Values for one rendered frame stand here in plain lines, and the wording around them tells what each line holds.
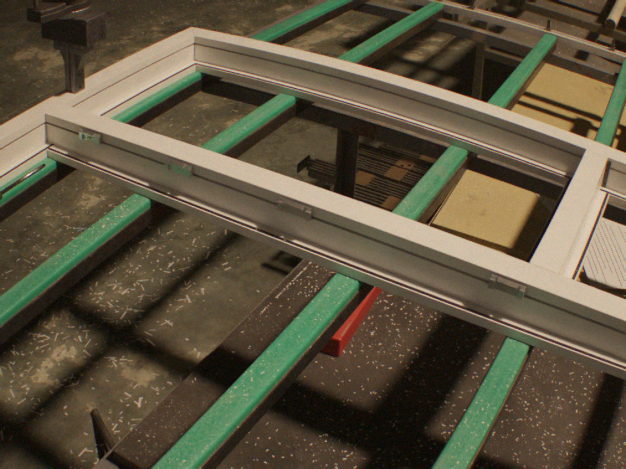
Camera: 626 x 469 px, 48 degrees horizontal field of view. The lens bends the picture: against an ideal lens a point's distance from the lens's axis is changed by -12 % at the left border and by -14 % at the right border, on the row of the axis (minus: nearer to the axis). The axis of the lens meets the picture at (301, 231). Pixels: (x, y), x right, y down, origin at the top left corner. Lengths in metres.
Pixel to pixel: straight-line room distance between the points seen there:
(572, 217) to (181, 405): 0.65
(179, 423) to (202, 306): 1.15
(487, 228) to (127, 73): 0.76
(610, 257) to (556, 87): 0.89
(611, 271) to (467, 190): 0.39
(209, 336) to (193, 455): 1.43
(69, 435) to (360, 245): 1.17
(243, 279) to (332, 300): 1.45
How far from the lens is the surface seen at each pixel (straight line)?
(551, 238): 1.02
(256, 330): 1.33
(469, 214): 1.59
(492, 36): 2.08
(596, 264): 1.53
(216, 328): 2.23
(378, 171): 2.32
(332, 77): 1.42
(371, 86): 1.40
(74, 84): 1.35
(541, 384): 1.31
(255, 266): 2.45
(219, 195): 1.09
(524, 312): 0.95
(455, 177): 1.28
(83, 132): 1.22
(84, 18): 1.28
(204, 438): 0.80
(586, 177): 1.19
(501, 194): 1.68
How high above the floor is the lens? 1.47
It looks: 34 degrees down
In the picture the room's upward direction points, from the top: 3 degrees clockwise
